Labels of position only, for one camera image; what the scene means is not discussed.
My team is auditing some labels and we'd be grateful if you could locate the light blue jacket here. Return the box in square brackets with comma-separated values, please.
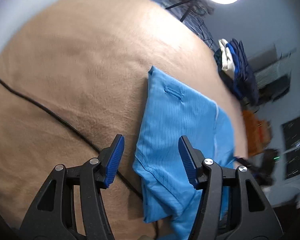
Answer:
[133, 67, 235, 239]

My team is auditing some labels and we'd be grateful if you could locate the orange cloth covered box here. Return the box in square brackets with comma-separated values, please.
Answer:
[242, 110, 272, 157]

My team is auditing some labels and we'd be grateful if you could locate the dark navy folded jacket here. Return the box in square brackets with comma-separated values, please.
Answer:
[213, 38, 259, 106]

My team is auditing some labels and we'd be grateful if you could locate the blue folded garment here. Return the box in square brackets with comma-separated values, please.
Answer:
[226, 42, 243, 100]

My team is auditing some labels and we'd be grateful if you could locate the white folded garment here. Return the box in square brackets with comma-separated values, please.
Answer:
[218, 39, 236, 80]

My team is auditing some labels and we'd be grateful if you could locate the black tripod stand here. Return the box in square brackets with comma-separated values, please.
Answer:
[165, 0, 201, 23]

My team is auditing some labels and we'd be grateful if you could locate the black cable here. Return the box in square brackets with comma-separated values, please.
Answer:
[0, 72, 161, 238]

